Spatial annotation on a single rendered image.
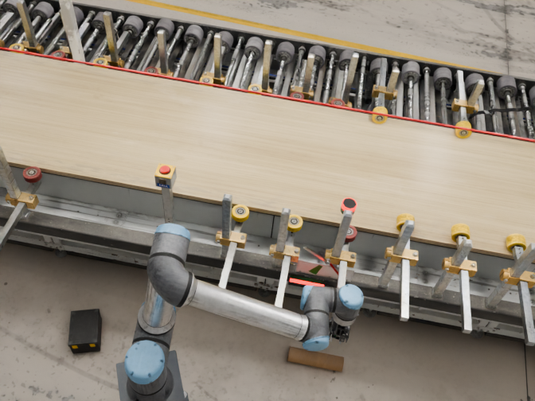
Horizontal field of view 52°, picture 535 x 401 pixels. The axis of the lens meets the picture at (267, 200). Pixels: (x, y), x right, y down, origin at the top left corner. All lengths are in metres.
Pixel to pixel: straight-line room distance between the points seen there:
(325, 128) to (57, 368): 1.91
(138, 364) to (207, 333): 1.05
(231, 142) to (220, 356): 1.17
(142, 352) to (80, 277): 1.34
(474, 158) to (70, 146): 2.05
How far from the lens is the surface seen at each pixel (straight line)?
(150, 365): 2.20
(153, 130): 2.89
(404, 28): 5.60
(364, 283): 2.62
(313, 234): 2.71
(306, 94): 3.20
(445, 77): 3.60
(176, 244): 1.76
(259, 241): 2.76
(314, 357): 3.09
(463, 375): 3.37
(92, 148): 2.84
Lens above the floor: 2.88
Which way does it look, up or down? 51 degrees down
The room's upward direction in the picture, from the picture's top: 7 degrees clockwise
